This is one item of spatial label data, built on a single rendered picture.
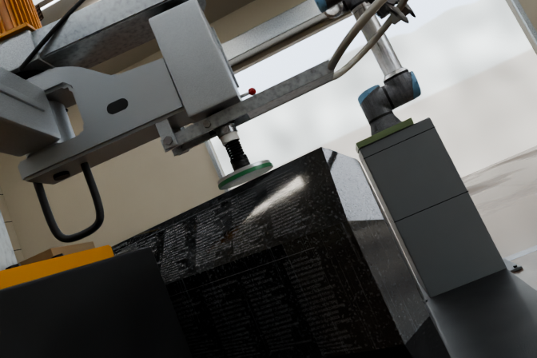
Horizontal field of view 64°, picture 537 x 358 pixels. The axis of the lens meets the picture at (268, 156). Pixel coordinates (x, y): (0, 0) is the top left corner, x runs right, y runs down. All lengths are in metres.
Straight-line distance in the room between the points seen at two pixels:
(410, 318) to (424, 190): 1.20
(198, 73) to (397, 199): 1.26
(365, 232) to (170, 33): 1.01
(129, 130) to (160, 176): 5.36
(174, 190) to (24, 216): 2.72
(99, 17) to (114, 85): 0.27
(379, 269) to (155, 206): 6.02
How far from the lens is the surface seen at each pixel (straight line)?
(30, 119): 1.62
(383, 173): 2.32
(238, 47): 6.59
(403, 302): 1.22
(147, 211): 7.08
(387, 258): 1.21
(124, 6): 1.79
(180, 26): 1.68
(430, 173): 2.35
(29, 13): 2.08
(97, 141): 1.68
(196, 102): 1.57
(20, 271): 0.98
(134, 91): 1.66
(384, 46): 2.55
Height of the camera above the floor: 0.65
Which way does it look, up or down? 9 degrees up
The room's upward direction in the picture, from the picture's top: 24 degrees counter-clockwise
